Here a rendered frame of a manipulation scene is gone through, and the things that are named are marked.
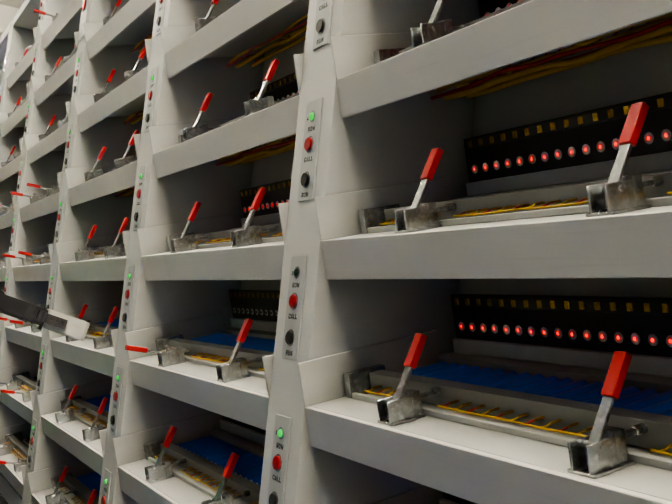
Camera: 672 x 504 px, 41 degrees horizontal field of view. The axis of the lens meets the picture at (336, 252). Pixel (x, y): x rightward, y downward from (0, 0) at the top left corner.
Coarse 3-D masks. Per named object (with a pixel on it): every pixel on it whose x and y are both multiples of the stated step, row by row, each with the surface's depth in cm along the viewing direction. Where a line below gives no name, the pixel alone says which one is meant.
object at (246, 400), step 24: (144, 336) 165; (168, 336) 167; (192, 336) 169; (144, 360) 160; (264, 360) 110; (144, 384) 157; (168, 384) 145; (192, 384) 135; (216, 384) 126; (240, 384) 122; (264, 384) 120; (216, 408) 127; (240, 408) 119; (264, 408) 112
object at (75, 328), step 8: (48, 312) 140; (56, 312) 140; (72, 320) 142; (80, 320) 142; (48, 328) 140; (56, 328) 140; (72, 328) 141; (80, 328) 142; (72, 336) 141; (80, 336) 142
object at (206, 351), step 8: (168, 344) 165; (176, 344) 161; (184, 344) 157; (192, 344) 154; (200, 344) 151; (208, 344) 150; (216, 344) 148; (192, 352) 154; (200, 352) 151; (208, 352) 148; (216, 352) 145; (224, 352) 142; (232, 352) 139; (240, 352) 136; (248, 352) 134; (256, 352) 133; (264, 352) 131; (272, 352) 130; (216, 360) 141; (224, 360) 139; (248, 360) 134
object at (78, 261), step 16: (80, 240) 229; (96, 240) 231; (112, 240) 233; (128, 240) 174; (64, 256) 227; (80, 256) 212; (96, 256) 213; (112, 256) 189; (64, 272) 223; (80, 272) 208; (96, 272) 195; (112, 272) 184
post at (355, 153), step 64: (384, 0) 109; (448, 0) 113; (320, 64) 109; (320, 128) 107; (384, 128) 108; (448, 128) 113; (320, 192) 105; (320, 256) 104; (320, 320) 103; (384, 320) 108; (448, 320) 112
